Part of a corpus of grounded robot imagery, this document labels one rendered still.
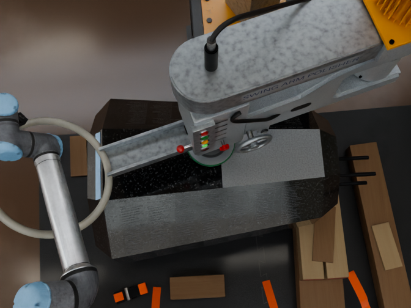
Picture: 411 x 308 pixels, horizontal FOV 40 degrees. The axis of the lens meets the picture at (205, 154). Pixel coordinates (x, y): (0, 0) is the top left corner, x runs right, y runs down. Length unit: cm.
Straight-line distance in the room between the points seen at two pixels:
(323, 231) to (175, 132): 115
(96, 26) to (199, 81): 212
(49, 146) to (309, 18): 96
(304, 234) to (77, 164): 138
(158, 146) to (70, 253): 68
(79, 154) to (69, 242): 166
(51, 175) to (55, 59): 187
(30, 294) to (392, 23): 133
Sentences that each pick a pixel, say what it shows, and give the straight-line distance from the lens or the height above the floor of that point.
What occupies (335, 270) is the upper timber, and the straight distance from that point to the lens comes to 311.
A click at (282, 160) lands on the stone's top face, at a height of 82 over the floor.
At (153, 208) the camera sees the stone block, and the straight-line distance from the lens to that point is 255.
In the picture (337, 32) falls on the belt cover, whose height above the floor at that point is 169.
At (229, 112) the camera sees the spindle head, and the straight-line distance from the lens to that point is 185.
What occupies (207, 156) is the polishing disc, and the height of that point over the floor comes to 88.
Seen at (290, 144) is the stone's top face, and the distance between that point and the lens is 258.
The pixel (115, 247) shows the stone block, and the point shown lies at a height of 63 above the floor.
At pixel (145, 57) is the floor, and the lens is 363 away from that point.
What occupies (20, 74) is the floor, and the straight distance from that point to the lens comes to 375.
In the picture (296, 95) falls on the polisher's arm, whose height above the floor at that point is 140.
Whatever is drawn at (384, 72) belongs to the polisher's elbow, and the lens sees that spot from 222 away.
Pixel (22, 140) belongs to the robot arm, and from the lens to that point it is 197.
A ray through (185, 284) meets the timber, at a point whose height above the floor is 13.
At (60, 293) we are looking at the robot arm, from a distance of 170.
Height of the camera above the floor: 328
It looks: 75 degrees down
